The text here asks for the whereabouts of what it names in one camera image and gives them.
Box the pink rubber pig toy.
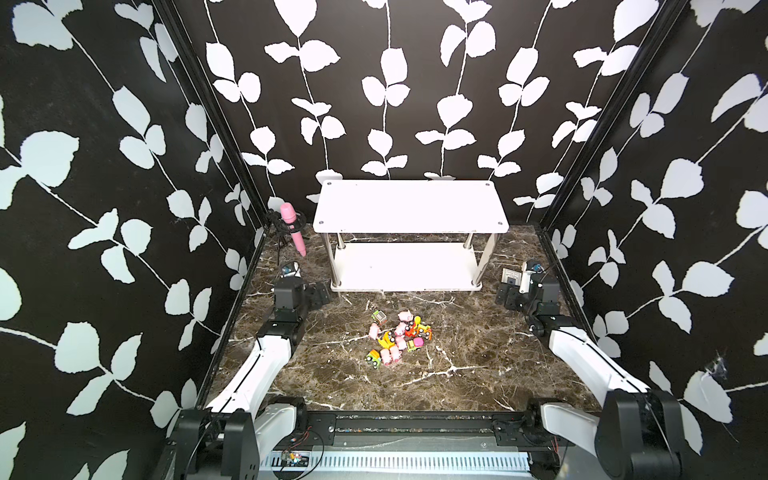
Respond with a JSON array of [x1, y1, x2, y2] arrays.
[[368, 323, 381, 341], [379, 346, 402, 365], [398, 310, 414, 323]]

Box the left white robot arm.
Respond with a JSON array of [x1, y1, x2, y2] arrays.
[[171, 276, 331, 479]]

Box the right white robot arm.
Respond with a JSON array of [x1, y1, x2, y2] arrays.
[[496, 278, 685, 479]]

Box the white square tag card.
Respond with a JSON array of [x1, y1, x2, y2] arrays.
[[501, 268, 522, 286]]

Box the pink microphone on stand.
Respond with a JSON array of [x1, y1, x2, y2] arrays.
[[268, 202, 307, 257]]

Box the yellow orange dump truck toy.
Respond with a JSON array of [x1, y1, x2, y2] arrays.
[[378, 332, 397, 350]]

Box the green cement mixer truck toy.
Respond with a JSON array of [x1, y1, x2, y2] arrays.
[[365, 349, 382, 369]]

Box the white two-tier shelf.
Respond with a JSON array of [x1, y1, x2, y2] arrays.
[[313, 179, 509, 292]]

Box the red toy car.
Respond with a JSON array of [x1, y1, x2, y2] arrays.
[[404, 316, 432, 340]]

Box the green pink toy car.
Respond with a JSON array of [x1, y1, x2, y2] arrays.
[[407, 337, 425, 351]]

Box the small green circuit board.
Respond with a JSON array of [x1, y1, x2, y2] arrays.
[[280, 452, 311, 469]]

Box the white perforated vent strip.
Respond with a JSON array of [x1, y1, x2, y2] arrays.
[[259, 451, 531, 475]]

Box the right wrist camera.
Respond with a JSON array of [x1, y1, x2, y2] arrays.
[[519, 259, 545, 294]]

